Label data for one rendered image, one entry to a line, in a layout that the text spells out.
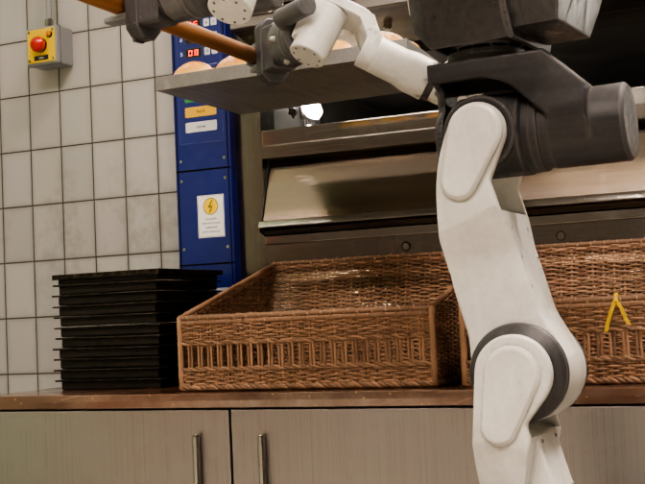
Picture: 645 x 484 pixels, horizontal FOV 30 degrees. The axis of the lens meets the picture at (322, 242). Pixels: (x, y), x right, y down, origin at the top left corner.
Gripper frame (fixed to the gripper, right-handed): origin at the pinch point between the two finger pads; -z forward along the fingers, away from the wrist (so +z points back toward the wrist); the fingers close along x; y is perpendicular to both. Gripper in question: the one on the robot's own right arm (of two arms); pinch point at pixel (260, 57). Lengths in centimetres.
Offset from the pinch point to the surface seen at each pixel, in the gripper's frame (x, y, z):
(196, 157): -8, -19, -74
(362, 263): -37, -43, -37
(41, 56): 23, 9, -106
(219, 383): -62, 2, -21
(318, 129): -4, -40, -49
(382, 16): 18, -45, -25
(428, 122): -6, -56, -26
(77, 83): 16, 0, -106
